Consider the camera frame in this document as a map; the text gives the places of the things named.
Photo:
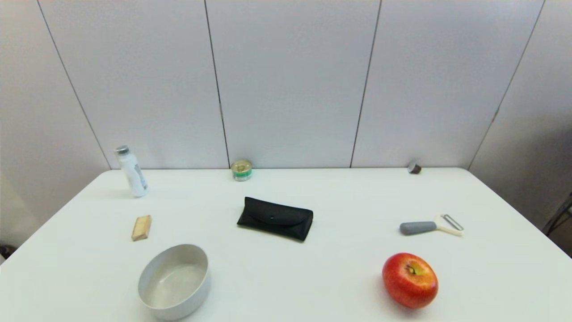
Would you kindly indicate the dark object on floor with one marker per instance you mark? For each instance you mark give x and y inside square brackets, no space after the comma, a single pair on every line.
[2,252]

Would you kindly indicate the small wooden block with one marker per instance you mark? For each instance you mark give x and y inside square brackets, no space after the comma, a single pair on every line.
[141,227]

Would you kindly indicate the grey round bowl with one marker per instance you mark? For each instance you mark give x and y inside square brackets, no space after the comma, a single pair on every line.
[176,286]

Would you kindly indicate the green labelled tin can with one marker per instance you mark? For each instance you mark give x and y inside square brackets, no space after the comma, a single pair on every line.
[241,171]

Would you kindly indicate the red apple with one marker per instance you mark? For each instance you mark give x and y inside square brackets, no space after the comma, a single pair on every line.
[409,281]

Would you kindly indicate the black glasses case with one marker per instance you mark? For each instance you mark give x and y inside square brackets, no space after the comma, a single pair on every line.
[277,219]

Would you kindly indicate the white bottle with silver cap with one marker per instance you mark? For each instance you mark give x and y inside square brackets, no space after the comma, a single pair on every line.
[134,174]

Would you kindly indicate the small dark grey cup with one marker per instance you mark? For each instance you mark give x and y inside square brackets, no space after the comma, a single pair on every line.
[414,168]

